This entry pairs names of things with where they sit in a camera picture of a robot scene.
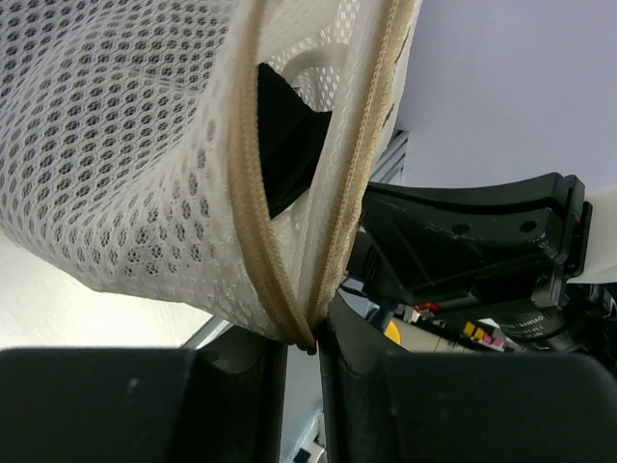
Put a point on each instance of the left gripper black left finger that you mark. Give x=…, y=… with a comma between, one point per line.
x=218, y=403

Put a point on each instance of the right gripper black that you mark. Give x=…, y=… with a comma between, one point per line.
x=513, y=253

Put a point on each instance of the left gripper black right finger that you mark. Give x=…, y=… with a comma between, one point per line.
x=383, y=403

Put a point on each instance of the black bra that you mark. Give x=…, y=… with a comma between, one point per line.
x=291, y=137

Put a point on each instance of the aluminium side rail right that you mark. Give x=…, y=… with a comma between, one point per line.
x=389, y=166

